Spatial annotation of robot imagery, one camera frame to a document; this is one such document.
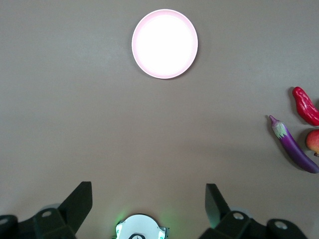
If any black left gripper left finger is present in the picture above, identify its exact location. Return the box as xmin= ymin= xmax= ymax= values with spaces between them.
xmin=0 ymin=181 xmax=93 ymax=239

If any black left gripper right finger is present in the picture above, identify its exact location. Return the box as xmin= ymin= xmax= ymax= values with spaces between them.
xmin=199 ymin=183 xmax=310 ymax=239

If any purple toy eggplant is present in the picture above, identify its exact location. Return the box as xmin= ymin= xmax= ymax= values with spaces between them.
xmin=269 ymin=115 xmax=319 ymax=174

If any red toy apple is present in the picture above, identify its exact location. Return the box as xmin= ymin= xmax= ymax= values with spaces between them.
xmin=306 ymin=128 xmax=319 ymax=158

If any red toy chili pepper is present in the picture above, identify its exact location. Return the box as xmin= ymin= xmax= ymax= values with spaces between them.
xmin=292 ymin=86 xmax=319 ymax=126

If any brown table cover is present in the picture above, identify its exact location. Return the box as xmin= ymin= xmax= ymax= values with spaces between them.
xmin=0 ymin=0 xmax=319 ymax=239

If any pink round plate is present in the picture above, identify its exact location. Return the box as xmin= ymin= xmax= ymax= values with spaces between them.
xmin=131 ymin=9 xmax=199 ymax=80

